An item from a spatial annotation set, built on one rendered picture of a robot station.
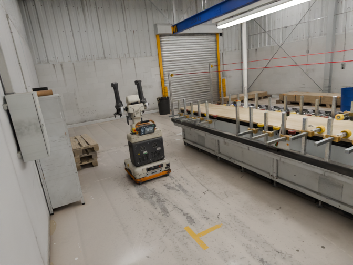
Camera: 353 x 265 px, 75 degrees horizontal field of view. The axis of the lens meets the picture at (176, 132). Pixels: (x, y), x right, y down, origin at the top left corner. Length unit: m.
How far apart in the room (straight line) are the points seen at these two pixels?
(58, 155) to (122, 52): 7.27
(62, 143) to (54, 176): 0.45
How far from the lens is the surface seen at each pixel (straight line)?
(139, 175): 3.73
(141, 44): 10.37
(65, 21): 9.90
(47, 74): 9.63
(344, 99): 8.60
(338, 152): 2.90
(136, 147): 3.65
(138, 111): 3.93
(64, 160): 3.41
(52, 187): 3.53
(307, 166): 2.89
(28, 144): 2.43
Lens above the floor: 1.70
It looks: 15 degrees down
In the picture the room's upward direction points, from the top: 6 degrees counter-clockwise
